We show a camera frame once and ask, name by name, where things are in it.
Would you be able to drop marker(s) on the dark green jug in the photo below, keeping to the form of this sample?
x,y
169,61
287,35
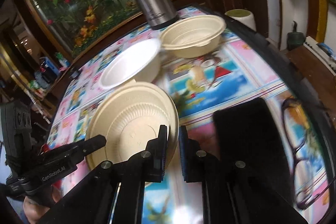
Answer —
x,y
294,38

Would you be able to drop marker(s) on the black eyeglasses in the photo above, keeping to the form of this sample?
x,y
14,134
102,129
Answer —
x,y
303,145

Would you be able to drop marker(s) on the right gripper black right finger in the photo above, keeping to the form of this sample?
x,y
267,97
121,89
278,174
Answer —
x,y
229,193

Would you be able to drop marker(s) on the white plastic bucket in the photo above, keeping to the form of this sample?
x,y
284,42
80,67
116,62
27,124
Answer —
x,y
244,16

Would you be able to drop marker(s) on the small black jar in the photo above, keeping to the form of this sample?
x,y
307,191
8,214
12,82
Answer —
x,y
75,73

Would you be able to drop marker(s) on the beige paper bowl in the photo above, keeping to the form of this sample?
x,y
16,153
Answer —
x,y
128,119
193,37

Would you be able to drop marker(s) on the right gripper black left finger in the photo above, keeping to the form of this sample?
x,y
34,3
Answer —
x,y
113,193

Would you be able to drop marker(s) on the white foam bowl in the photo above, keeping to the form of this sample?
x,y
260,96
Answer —
x,y
140,62

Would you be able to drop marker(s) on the person's left hand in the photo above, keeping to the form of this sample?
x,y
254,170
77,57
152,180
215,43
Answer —
x,y
34,211

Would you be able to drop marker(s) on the colourful printed tablecloth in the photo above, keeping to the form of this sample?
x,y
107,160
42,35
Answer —
x,y
233,73

